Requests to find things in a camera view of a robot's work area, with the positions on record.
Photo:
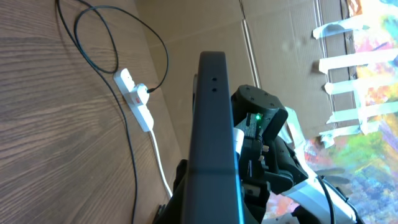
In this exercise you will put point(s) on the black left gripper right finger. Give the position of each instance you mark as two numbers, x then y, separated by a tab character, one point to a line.
254	202

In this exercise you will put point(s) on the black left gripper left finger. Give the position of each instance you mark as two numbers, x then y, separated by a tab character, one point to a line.
171	213

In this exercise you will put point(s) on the blue Samsung Galaxy smartphone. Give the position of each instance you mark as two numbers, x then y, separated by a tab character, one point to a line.
212	187

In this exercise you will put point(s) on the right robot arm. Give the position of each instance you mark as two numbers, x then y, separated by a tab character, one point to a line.
268	165

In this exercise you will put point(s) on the white charger plug adapter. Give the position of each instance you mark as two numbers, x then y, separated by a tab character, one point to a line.
139	95

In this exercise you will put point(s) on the white power strip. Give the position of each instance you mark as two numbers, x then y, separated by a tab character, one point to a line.
125	84

